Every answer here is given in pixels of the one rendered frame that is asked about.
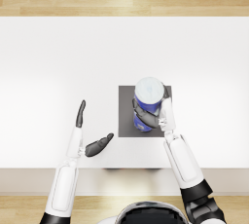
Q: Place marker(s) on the dark grey square mat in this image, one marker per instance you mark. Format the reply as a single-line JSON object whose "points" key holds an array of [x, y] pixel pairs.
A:
{"points": [[125, 114]]}

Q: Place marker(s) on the blue can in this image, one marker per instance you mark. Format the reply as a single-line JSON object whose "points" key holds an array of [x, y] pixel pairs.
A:
{"points": [[142, 126], [149, 92]]}

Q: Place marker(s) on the dark round robot body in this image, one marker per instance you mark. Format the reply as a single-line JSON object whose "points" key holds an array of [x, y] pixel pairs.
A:
{"points": [[150, 214]]}

